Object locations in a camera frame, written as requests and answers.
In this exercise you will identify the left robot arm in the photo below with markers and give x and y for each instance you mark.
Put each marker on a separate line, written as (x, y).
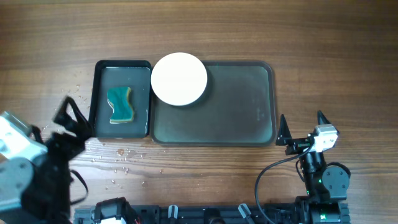
(35, 174)

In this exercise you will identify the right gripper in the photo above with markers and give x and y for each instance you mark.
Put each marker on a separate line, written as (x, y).
(300, 144)

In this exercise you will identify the dark brown serving tray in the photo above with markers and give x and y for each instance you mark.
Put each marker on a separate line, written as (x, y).
(237, 108)

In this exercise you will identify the black rectangular sponge tray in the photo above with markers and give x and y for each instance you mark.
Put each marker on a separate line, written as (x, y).
(110, 74)

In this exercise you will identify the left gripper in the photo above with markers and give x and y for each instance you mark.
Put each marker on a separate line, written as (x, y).
(66, 140)

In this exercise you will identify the green yellow sponge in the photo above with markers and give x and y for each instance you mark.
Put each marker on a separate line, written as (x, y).
(119, 101)

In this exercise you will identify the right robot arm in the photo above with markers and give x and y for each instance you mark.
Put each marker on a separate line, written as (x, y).
(326, 183)

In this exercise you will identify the white plate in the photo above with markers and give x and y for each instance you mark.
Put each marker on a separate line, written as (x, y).
(179, 79)

